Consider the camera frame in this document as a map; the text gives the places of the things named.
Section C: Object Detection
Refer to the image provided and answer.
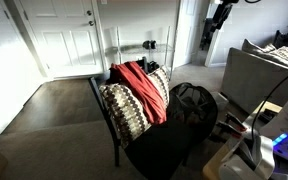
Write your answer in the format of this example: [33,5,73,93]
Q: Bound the patterned pillow back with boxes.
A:
[148,66,169,107]

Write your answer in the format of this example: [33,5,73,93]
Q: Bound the patterned sofa cushion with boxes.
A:
[270,46,288,62]

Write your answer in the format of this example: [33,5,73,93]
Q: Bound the black shoes on rack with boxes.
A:
[142,40,157,50]

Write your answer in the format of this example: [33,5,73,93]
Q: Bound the patterned pillow front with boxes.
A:
[99,84,151,148]

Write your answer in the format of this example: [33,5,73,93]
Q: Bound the black wooden chair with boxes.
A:
[89,69,193,180]

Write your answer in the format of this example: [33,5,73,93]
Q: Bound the black cable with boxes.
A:
[250,72,288,158]

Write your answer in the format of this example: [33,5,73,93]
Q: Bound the grey sofa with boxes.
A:
[221,39,288,113]

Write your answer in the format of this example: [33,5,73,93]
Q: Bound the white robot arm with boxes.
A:
[218,101,288,180]

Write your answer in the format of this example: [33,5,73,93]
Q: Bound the orange-red cloth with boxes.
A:
[110,61,167,124]

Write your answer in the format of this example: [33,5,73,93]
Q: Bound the patterned pillow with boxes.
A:
[148,66,169,107]
[99,84,151,148]

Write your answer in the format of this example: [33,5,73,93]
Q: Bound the white panel door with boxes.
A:
[19,0,104,78]

